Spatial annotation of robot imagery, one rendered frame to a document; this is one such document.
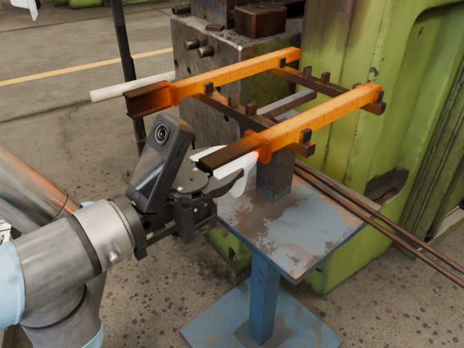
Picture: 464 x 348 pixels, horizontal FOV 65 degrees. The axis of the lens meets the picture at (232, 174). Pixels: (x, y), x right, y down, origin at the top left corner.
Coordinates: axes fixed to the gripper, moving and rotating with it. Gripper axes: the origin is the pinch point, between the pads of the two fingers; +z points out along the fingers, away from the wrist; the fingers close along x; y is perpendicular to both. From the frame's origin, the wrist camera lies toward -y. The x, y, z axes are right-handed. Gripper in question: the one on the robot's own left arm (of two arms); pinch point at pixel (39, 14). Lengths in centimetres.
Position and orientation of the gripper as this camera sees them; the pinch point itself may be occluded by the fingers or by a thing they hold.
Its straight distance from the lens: 130.2
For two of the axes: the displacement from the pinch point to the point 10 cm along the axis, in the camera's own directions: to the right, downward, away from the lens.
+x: 3.2, 5.7, -7.6
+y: -9.5, 1.9, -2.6
